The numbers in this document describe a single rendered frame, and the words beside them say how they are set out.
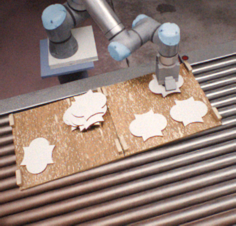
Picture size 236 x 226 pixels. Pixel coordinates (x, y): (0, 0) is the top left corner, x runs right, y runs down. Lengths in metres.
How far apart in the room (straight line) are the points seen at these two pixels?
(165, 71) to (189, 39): 1.70
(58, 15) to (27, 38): 1.75
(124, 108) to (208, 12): 2.09
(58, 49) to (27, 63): 1.41
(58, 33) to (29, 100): 0.34
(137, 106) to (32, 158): 0.47
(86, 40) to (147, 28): 0.56
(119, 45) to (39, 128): 0.50
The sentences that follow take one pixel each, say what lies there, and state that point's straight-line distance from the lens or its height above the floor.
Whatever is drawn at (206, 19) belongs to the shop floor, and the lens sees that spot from 3.14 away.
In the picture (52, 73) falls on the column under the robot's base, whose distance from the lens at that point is 1.57.
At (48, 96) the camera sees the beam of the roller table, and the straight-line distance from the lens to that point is 1.43.
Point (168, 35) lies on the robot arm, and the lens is 1.10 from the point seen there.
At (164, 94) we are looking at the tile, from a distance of 1.31.
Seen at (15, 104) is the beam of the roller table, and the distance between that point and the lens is 1.46.
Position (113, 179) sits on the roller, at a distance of 1.17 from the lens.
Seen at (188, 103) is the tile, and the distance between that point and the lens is 1.30.
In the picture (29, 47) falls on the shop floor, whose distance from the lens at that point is 3.09.
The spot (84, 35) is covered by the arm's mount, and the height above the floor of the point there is 0.89.
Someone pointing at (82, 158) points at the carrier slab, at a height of 0.94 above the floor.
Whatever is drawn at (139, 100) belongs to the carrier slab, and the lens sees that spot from 1.31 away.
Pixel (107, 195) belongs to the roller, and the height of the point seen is 0.92.
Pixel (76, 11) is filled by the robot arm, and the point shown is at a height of 1.10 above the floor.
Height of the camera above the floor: 2.01
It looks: 56 degrees down
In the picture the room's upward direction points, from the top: 9 degrees counter-clockwise
